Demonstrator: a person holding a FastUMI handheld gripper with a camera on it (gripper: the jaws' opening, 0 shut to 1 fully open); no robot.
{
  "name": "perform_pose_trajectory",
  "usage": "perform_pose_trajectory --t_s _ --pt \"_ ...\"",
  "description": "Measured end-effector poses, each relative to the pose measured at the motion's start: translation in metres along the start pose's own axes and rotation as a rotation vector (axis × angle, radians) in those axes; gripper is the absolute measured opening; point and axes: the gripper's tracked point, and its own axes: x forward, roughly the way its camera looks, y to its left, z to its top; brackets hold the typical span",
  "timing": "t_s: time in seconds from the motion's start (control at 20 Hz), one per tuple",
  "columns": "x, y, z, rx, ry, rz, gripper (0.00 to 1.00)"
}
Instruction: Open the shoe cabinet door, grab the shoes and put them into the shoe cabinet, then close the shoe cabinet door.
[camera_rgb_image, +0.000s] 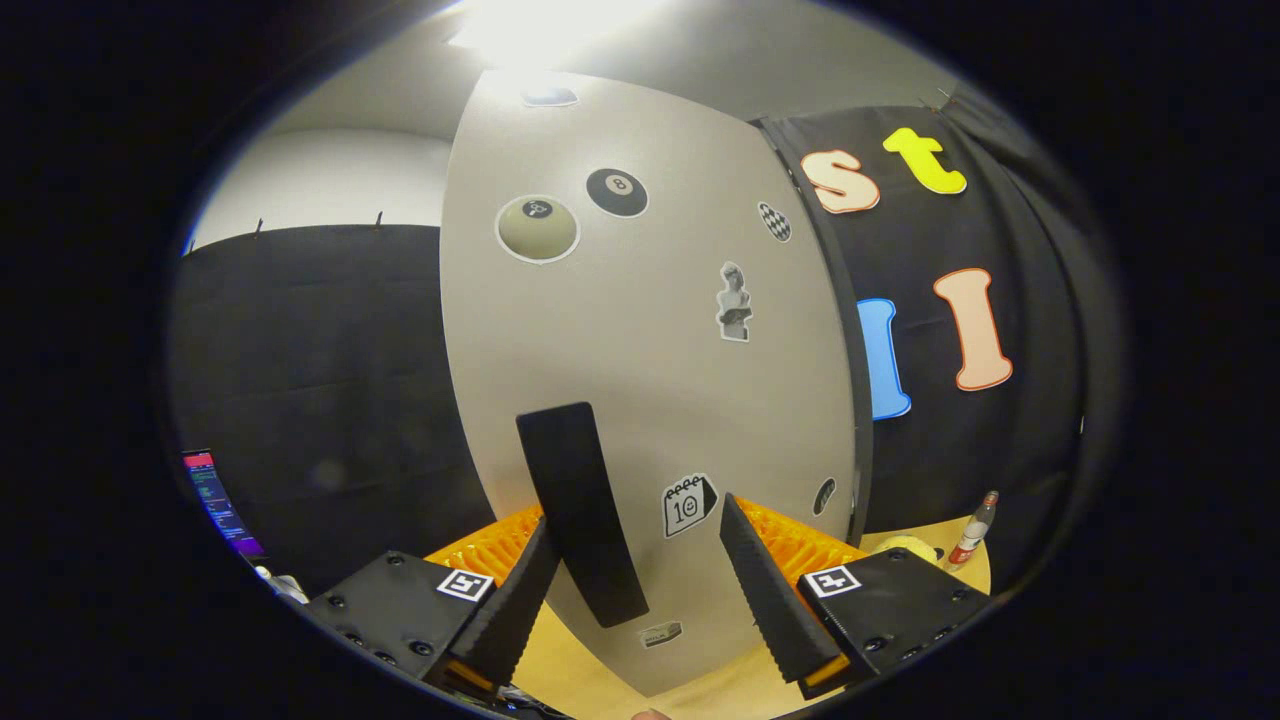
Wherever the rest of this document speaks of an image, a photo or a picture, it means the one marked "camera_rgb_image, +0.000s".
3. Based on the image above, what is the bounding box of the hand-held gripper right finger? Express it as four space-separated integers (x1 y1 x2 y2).
718 493 991 701

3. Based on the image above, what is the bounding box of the computer monitor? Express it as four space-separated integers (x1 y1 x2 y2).
181 450 267 561

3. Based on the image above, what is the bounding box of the large ceiling light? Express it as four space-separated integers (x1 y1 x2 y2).
445 0 671 71

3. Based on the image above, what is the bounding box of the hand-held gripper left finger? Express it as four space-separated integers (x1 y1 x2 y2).
305 505 561 698

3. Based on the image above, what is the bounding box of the dark grey shoe cabinet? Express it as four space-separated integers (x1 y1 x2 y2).
750 115 876 549

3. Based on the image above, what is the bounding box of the black door handle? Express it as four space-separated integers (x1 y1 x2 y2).
515 402 651 629

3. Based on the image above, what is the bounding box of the yellow bun toy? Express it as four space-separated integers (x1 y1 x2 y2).
868 535 941 566

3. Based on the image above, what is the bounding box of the red capped bottle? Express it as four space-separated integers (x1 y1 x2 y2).
946 490 1000 571

